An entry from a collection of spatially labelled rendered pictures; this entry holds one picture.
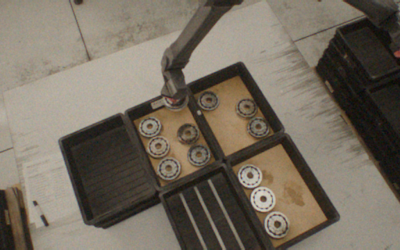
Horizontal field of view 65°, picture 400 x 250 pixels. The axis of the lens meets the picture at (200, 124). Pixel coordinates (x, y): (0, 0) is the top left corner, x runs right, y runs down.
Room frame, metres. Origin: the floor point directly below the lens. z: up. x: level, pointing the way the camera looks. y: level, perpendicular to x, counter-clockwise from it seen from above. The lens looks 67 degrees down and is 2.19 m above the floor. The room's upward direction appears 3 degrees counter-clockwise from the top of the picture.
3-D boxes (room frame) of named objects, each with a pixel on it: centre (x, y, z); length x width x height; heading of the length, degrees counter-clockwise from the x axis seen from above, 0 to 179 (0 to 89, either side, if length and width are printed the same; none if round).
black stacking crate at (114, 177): (0.37, 0.40, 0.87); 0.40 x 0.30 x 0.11; 23
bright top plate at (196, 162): (0.41, 0.01, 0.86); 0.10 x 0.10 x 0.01
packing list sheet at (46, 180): (0.34, 0.73, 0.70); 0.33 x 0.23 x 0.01; 20
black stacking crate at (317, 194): (0.23, -0.31, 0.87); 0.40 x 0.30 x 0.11; 23
